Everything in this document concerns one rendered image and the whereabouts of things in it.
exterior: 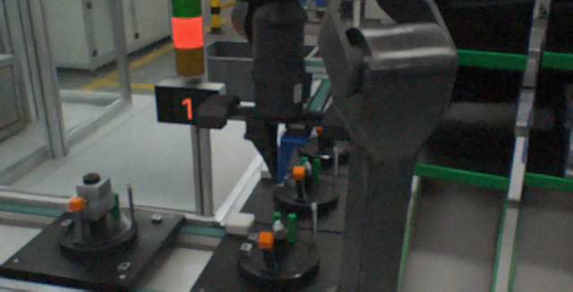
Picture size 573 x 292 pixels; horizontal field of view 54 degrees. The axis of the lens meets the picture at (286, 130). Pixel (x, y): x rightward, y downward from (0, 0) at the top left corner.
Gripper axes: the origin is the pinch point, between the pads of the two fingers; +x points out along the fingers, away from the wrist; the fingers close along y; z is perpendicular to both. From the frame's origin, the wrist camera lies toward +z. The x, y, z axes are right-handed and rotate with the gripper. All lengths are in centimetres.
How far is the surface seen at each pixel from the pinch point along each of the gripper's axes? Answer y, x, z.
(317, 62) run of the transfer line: 25, 30, 166
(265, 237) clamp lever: 5.0, 18.5, 11.1
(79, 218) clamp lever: 38.5, 21.0, 14.0
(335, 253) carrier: -3.9, 28.5, 24.7
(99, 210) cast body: 36.8, 21.4, 17.6
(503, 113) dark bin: -28.2, 0.4, 24.2
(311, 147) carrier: 8, 26, 66
